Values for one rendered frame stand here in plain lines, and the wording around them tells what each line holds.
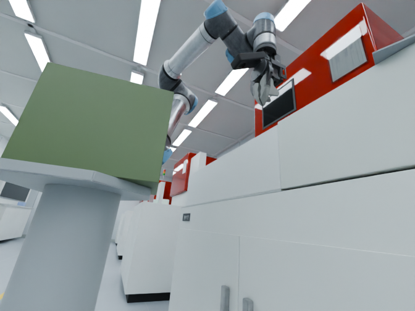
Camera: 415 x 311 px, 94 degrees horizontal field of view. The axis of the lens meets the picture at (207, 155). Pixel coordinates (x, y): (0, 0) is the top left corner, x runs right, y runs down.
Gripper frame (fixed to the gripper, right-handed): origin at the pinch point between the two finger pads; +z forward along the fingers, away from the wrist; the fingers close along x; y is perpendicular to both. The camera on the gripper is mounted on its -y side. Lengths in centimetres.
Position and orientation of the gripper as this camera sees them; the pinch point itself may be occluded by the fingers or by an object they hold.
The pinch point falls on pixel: (260, 100)
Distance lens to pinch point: 60.6
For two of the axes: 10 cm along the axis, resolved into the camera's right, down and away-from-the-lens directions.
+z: -0.8, 9.3, -3.5
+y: 9.0, 2.2, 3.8
